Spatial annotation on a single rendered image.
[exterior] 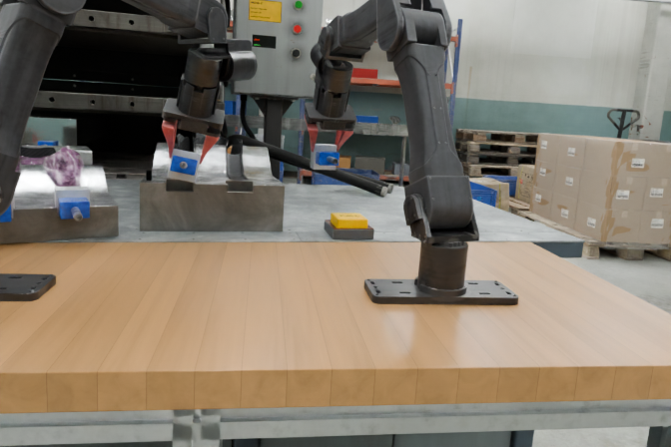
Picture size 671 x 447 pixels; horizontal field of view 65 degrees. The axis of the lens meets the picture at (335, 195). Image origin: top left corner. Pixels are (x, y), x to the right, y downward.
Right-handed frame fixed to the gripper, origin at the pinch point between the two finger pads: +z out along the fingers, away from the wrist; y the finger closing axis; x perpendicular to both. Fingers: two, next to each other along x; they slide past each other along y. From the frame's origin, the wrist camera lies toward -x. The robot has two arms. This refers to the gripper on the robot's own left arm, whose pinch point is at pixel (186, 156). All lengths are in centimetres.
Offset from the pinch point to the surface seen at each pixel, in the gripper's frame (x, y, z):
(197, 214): 5.5, -3.9, 8.5
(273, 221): 5.0, -18.0, 7.3
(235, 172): -17.5, -10.7, 10.6
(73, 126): -70, 36, 34
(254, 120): -323, -41, 122
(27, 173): -3.4, 27.4, 12.1
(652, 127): -535, -609, 80
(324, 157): -8.0, -26.9, -2.1
